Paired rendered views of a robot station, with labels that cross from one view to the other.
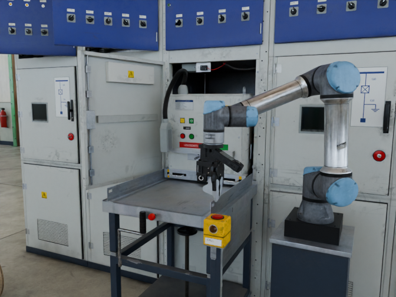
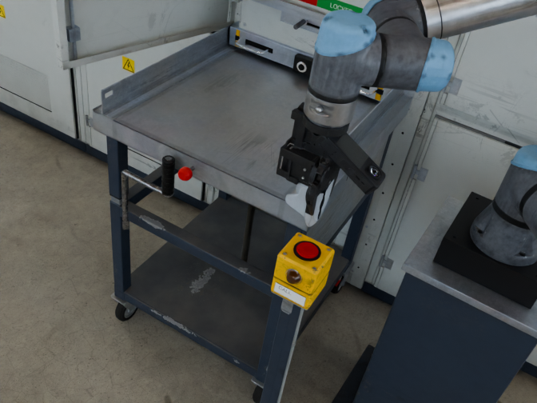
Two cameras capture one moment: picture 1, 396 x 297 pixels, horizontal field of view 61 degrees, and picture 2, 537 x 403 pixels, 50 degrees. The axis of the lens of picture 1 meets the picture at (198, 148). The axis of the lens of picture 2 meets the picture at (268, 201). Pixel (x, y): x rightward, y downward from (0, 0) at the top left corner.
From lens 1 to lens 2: 53 cm
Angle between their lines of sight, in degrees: 31
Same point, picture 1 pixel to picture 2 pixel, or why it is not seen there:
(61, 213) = (34, 52)
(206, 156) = (305, 139)
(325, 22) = not seen: outside the picture
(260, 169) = not seen: hidden behind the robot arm
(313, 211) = (507, 240)
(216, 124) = (342, 86)
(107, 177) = (109, 40)
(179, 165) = (261, 27)
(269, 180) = (439, 94)
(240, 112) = (409, 64)
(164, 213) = (210, 169)
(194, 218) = (266, 198)
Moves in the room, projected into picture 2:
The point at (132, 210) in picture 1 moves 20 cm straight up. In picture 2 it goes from (150, 145) to (151, 69)
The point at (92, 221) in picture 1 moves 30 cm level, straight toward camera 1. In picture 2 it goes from (91, 81) to (89, 120)
